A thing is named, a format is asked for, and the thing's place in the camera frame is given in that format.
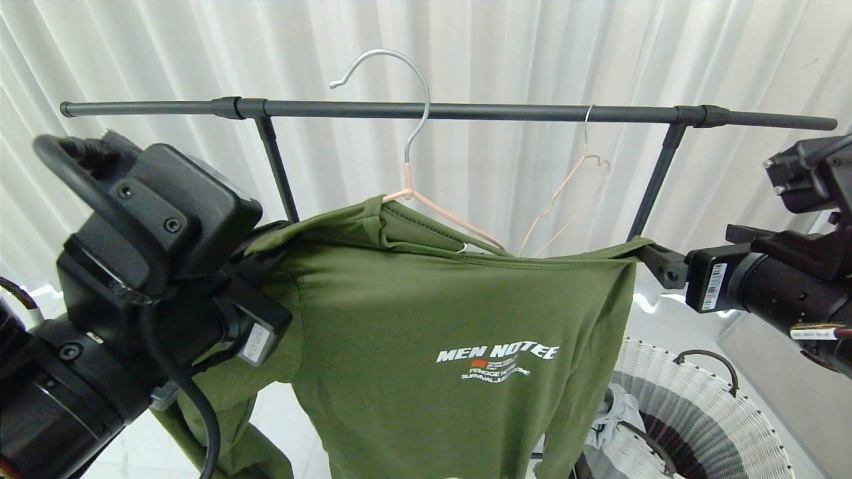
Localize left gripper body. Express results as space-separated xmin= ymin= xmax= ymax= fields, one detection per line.
xmin=0 ymin=276 xmax=294 ymax=479

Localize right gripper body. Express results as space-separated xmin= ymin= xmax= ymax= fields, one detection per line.
xmin=686 ymin=243 xmax=852 ymax=330

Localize pale grey shorts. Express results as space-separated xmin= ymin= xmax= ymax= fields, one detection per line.
xmin=586 ymin=383 xmax=646 ymax=450

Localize pink clothes hanger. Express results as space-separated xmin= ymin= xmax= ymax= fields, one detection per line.
xmin=329 ymin=49 xmax=507 ymax=253
xmin=519 ymin=105 xmax=612 ymax=259

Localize green printed shirt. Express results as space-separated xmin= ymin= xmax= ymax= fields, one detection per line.
xmin=150 ymin=195 xmax=656 ymax=479

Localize white laundry basket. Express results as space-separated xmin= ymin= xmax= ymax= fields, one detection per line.
xmin=576 ymin=338 xmax=796 ymax=479

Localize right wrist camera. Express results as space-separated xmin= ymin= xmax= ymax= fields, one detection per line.
xmin=726 ymin=133 xmax=852 ymax=280

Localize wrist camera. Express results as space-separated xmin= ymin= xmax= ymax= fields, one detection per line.
xmin=726 ymin=133 xmax=852 ymax=280
xmin=57 ymin=130 xmax=264 ymax=303

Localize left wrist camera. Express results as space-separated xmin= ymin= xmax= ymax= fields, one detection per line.
xmin=57 ymin=130 xmax=264 ymax=303

